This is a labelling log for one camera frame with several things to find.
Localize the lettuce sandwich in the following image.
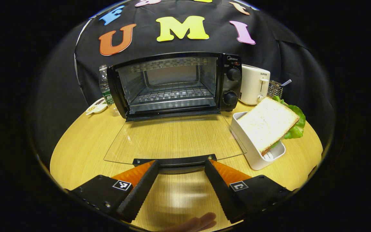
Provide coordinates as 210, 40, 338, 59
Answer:
237, 95, 307, 157

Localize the black backdrop cloth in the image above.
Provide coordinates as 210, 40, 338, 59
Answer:
31, 0, 336, 161

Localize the black electric oven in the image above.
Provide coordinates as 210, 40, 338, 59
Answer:
103, 52, 248, 174

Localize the white toaster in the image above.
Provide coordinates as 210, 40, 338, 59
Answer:
239, 64, 271, 106

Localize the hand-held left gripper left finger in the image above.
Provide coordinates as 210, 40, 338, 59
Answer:
68, 159, 160, 223

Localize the small wire mesh basket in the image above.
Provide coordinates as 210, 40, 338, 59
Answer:
267, 80, 284, 99

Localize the clear plastic water bottle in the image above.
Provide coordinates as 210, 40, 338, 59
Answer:
99, 64, 120, 116

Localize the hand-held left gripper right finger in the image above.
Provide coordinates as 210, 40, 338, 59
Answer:
204, 158, 292, 224

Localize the small white snack dish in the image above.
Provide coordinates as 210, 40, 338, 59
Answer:
86, 98, 108, 115

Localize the white plastic container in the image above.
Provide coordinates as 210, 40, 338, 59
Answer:
230, 111, 286, 170

